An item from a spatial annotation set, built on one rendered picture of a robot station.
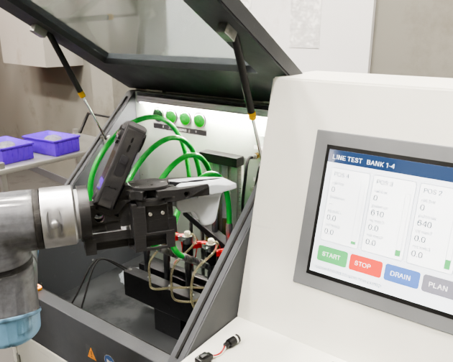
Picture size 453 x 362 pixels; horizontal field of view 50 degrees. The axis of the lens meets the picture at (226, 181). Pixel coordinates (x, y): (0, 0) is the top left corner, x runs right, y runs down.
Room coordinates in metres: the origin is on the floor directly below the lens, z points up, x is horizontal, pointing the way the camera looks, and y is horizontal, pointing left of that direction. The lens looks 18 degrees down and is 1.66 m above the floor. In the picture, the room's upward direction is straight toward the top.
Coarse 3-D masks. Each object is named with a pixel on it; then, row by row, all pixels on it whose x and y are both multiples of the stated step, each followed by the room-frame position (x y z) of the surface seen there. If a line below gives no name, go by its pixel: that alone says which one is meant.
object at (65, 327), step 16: (48, 304) 1.13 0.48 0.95; (64, 304) 1.13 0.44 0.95; (48, 320) 1.14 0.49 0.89; (64, 320) 1.09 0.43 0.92; (80, 320) 1.06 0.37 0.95; (96, 320) 1.06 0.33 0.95; (48, 336) 1.14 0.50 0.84; (64, 336) 1.10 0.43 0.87; (80, 336) 1.06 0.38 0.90; (96, 336) 1.01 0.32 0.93; (112, 336) 0.99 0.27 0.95; (128, 336) 0.99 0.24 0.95; (64, 352) 1.10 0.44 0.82; (80, 352) 1.06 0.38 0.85; (96, 352) 1.02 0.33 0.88; (112, 352) 0.98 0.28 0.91; (128, 352) 0.95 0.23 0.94; (144, 352) 0.93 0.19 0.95; (160, 352) 0.93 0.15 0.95
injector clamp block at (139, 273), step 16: (128, 272) 1.25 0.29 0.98; (144, 272) 1.25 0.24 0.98; (160, 272) 1.26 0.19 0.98; (128, 288) 1.25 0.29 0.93; (144, 288) 1.21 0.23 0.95; (160, 304) 1.17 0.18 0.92; (176, 304) 1.14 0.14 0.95; (160, 320) 1.18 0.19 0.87; (176, 320) 1.14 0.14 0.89; (176, 336) 1.14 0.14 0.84
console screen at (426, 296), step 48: (336, 144) 1.01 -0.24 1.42; (384, 144) 0.95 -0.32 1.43; (432, 144) 0.90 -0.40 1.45; (336, 192) 0.98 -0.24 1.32; (384, 192) 0.92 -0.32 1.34; (432, 192) 0.87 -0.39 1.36; (336, 240) 0.95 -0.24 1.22; (384, 240) 0.89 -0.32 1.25; (432, 240) 0.84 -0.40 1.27; (336, 288) 0.92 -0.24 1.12; (384, 288) 0.86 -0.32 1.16; (432, 288) 0.82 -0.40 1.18
